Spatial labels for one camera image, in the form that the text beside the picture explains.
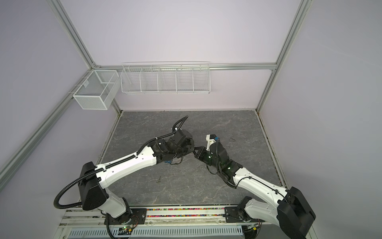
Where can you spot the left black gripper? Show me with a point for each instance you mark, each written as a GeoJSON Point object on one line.
{"type": "Point", "coordinates": [191, 146]}

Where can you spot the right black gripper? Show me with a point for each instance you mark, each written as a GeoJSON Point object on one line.
{"type": "Point", "coordinates": [202, 153]}

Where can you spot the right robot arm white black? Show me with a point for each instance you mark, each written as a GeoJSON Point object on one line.
{"type": "Point", "coordinates": [286, 208]}

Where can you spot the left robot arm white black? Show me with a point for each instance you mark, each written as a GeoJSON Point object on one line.
{"type": "Point", "coordinates": [94, 190]}

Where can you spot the white mesh box basket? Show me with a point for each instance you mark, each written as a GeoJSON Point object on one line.
{"type": "Point", "coordinates": [98, 90]}

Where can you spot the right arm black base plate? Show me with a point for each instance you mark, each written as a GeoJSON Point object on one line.
{"type": "Point", "coordinates": [236, 215]}

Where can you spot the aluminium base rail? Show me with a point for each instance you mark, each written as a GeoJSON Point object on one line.
{"type": "Point", "coordinates": [161, 215]}

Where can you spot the white wire divided basket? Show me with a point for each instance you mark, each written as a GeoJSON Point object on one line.
{"type": "Point", "coordinates": [165, 77]}

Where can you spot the white vented cable duct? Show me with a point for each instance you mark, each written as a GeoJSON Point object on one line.
{"type": "Point", "coordinates": [191, 232]}

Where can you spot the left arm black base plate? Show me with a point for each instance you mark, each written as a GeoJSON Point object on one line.
{"type": "Point", "coordinates": [137, 216]}

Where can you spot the aluminium frame profiles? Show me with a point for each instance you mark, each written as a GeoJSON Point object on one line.
{"type": "Point", "coordinates": [9, 169]}

